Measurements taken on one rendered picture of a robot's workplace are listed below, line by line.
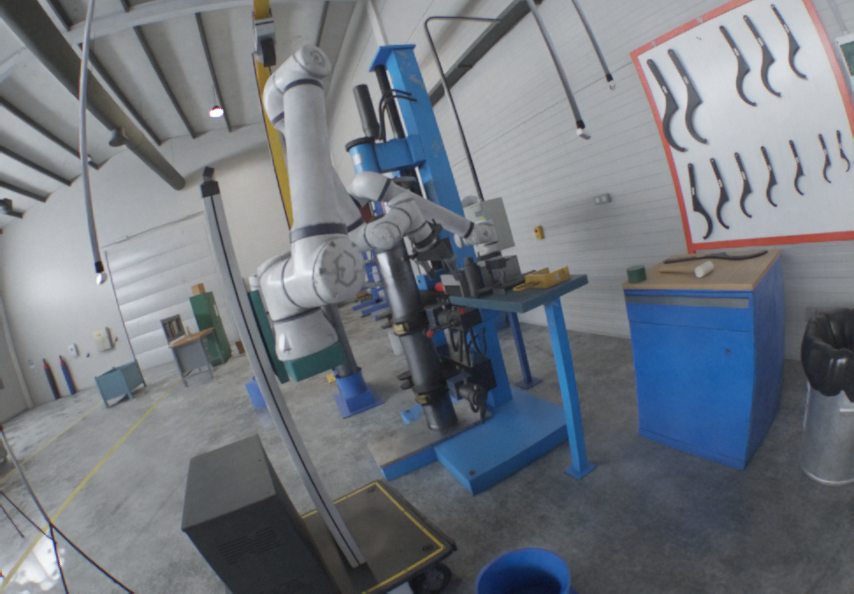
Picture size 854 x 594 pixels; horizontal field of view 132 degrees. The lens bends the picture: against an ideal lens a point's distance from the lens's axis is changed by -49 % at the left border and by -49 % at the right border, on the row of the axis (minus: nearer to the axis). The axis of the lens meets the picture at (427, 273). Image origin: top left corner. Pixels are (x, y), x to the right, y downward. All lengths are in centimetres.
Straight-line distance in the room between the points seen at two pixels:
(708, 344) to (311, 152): 171
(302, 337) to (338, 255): 27
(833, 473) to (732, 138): 201
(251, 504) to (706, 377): 187
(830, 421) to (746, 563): 65
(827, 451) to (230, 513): 223
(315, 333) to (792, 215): 265
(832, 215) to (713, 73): 117
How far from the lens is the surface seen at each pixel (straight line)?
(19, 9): 585
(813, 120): 264
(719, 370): 185
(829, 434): 190
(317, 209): 92
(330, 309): 354
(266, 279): 104
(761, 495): 199
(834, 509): 199
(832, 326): 204
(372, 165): 239
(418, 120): 257
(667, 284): 181
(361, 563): 159
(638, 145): 315
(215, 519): 123
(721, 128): 278
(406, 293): 231
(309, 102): 105
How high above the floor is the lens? 142
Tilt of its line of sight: 5 degrees down
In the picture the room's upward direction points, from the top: 16 degrees counter-clockwise
